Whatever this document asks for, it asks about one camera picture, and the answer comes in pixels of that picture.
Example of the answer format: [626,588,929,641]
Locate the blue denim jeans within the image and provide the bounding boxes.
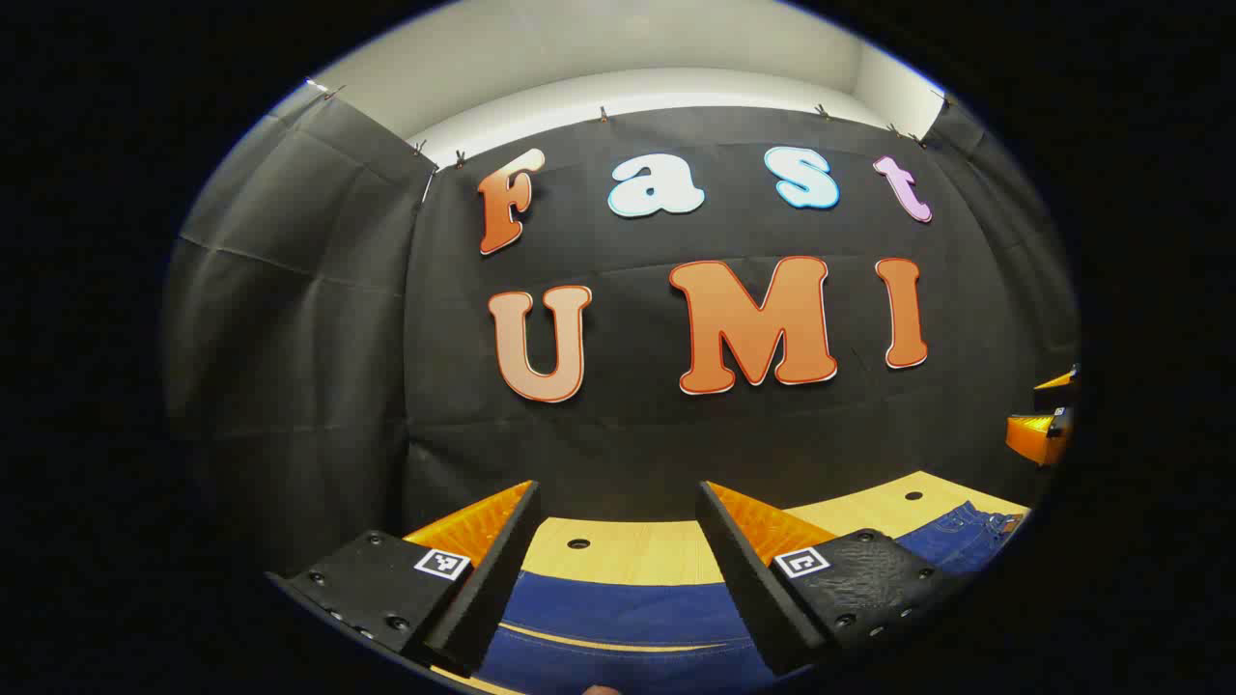
[473,500,1030,695]

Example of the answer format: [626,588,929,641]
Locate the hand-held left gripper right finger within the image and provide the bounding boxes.
[695,480,957,678]

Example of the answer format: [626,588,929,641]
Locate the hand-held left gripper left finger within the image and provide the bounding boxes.
[266,480,543,678]

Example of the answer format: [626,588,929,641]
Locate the black backdrop cloth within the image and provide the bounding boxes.
[162,89,1081,580]

